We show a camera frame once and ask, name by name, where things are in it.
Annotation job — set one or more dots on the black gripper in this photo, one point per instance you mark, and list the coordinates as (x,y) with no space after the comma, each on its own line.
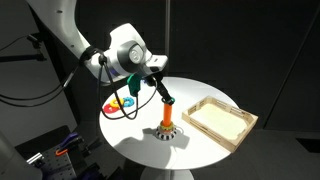
(152,79)

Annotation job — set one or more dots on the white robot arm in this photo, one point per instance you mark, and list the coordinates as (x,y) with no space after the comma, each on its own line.
(123,56)

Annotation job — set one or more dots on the wooden tray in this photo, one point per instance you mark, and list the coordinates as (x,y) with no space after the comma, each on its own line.
(216,121)

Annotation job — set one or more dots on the grey vertical pole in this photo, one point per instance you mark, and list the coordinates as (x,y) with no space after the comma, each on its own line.
(167,23)

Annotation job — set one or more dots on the purple clamp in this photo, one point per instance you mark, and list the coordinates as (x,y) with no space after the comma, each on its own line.
(70,138)

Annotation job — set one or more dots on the perforated metal board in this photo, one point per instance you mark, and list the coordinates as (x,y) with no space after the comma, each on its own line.
(60,166)

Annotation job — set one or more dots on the silver metal tool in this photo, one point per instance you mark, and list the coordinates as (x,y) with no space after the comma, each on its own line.
(35,158)

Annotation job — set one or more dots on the orange stacking post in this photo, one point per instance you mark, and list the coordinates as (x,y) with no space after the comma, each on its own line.
(167,115)

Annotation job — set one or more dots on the teal camera mount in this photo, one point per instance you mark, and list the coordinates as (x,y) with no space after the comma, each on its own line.
(134,85)

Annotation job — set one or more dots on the white table pedestal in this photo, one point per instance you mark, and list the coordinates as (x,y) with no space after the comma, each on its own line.
(166,175)

